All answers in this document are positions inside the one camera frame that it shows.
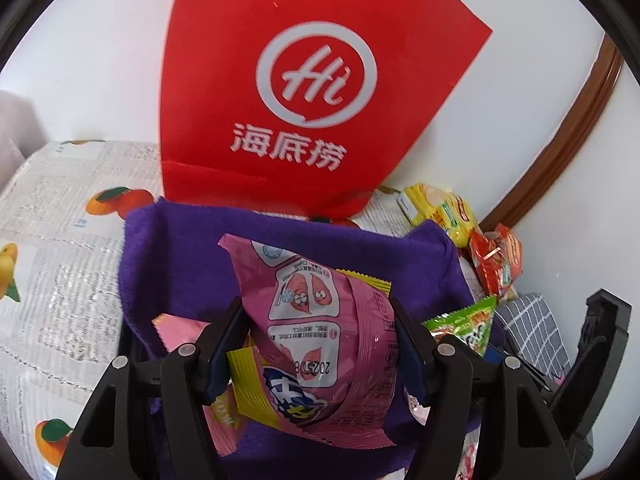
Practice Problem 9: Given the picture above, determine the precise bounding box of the grey checked folded cloth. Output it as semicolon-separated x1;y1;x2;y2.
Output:
496;292;572;384

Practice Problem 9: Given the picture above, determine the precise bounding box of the white Miniso plastic bag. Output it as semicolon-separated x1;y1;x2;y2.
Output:
0;90;48;188

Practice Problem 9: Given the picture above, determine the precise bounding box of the fruit print lace tablecloth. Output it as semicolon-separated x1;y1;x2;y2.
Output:
1;141;163;479

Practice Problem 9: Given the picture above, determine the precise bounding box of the green snack packet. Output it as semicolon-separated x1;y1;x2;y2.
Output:
422;296;498;356

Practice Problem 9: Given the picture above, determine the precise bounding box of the orange red chips bag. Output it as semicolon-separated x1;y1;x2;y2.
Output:
469;223;523;297

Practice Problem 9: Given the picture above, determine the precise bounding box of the brown wooden door frame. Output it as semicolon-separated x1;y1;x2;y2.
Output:
480;35;624;231

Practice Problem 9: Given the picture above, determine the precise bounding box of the purple towel lined tray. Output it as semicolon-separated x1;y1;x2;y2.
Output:
119;200;473;479

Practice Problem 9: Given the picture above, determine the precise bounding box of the magenta pink snack bag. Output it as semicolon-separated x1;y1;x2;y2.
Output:
219;234;398;450

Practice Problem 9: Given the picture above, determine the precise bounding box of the yellow chips bag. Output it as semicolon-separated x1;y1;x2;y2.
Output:
397;183;477;248

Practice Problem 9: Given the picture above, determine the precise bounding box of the light pink snack packet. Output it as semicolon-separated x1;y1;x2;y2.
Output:
150;313;252;456

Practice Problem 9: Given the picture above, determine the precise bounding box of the white red strawberry snack packet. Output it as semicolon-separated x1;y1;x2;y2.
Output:
404;389;480;480

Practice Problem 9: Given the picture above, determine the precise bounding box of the red paper shopping bag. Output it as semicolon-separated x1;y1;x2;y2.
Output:
160;0;490;219

